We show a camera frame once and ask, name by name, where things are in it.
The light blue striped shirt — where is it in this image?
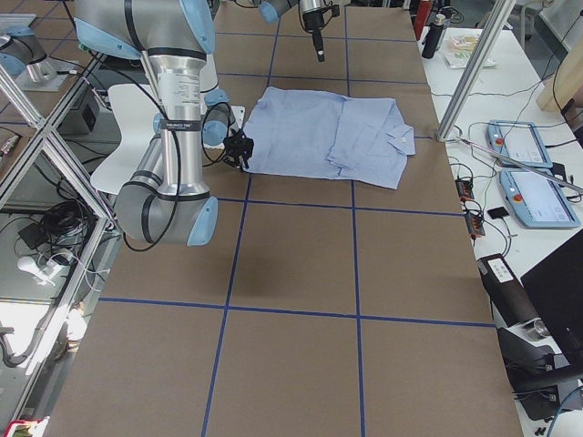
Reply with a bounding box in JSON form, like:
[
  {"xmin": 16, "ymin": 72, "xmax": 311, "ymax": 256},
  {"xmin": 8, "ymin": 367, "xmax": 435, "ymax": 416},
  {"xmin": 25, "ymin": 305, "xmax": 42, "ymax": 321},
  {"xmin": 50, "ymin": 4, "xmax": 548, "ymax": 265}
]
[{"xmin": 244, "ymin": 87, "xmax": 415, "ymax": 189}]

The black water bottle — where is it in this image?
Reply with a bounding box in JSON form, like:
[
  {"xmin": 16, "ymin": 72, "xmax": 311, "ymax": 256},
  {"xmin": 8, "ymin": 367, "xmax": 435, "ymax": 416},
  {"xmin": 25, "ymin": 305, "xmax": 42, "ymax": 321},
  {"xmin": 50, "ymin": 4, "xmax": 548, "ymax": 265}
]
[{"xmin": 422, "ymin": 14, "xmax": 446, "ymax": 59}]

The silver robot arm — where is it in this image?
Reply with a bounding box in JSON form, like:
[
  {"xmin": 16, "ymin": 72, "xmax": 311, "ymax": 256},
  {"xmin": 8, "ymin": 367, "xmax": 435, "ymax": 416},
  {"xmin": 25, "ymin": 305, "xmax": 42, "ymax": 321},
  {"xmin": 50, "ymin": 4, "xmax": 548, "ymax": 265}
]
[
  {"xmin": 258, "ymin": 0, "xmax": 340, "ymax": 62},
  {"xmin": 74, "ymin": 1, "xmax": 235, "ymax": 247}
]

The red cylinder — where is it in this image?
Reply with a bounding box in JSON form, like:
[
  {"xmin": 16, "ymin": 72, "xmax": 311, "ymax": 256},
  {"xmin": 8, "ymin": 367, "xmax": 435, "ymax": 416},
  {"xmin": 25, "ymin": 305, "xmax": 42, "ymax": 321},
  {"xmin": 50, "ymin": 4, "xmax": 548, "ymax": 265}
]
[{"xmin": 414, "ymin": 0, "xmax": 433, "ymax": 41}]

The blue teach pendant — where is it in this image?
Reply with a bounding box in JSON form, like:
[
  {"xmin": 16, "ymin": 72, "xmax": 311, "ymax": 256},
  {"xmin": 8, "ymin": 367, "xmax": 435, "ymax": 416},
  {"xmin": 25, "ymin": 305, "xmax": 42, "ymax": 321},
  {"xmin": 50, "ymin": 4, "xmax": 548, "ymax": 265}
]
[
  {"xmin": 498, "ymin": 168, "xmax": 580, "ymax": 229},
  {"xmin": 486, "ymin": 120, "xmax": 552, "ymax": 165}
]

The lower blue teach pendant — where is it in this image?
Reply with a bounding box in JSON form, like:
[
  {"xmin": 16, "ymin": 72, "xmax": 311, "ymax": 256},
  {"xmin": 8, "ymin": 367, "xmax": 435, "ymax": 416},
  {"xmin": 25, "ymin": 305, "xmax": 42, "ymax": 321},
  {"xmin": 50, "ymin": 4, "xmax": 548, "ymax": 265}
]
[{"xmin": 498, "ymin": 168, "xmax": 580, "ymax": 229}]

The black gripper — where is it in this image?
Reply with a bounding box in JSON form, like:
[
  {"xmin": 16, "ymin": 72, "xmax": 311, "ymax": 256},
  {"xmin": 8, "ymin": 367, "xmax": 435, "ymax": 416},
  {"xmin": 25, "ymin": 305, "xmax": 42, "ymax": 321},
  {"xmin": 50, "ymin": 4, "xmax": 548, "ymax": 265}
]
[
  {"xmin": 302, "ymin": 11, "xmax": 325, "ymax": 62},
  {"xmin": 223, "ymin": 129, "xmax": 254, "ymax": 171}
]

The aluminium frame post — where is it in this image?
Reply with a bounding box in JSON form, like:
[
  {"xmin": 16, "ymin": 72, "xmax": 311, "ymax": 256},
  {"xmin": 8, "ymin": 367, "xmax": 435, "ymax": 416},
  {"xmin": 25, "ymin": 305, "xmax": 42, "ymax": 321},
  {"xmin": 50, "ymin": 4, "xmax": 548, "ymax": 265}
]
[{"xmin": 436, "ymin": 0, "xmax": 516, "ymax": 141}]

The upper blue teach pendant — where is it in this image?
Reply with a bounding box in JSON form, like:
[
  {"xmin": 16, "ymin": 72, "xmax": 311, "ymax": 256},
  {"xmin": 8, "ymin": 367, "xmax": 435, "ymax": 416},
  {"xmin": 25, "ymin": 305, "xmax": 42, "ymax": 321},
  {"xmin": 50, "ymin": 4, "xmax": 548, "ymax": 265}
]
[{"xmin": 486, "ymin": 120, "xmax": 552, "ymax": 165}]

